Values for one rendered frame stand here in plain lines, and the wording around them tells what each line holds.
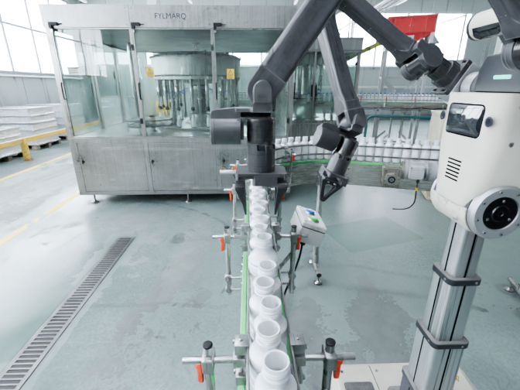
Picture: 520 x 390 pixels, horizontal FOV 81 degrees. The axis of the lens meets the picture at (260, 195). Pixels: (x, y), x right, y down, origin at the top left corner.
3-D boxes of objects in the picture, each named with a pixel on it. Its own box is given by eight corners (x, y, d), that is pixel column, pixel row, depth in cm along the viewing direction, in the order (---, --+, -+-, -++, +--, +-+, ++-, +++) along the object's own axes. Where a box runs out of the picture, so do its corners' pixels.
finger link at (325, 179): (313, 200, 93) (326, 172, 90) (309, 192, 99) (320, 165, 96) (333, 206, 94) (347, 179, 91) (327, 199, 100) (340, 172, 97)
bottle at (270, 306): (292, 377, 57) (295, 305, 51) (265, 394, 54) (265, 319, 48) (273, 354, 62) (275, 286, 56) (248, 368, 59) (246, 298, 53)
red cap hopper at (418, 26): (370, 156, 695) (387, 16, 601) (368, 150, 760) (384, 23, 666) (414, 159, 671) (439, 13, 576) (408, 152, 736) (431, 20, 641)
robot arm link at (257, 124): (277, 114, 57) (275, 111, 62) (240, 114, 56) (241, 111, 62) (276, 150, 59) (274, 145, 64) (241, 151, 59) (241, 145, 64)
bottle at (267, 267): (278, 337, 66) (281, 274, 60) (251, 335, 67) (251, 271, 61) (279, 316, 72) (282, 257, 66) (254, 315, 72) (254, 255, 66)
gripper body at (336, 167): (326, 178, 88) (337, 154, 85) (319, 169, 97) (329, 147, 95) (347, 185, 89) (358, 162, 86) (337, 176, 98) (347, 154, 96)
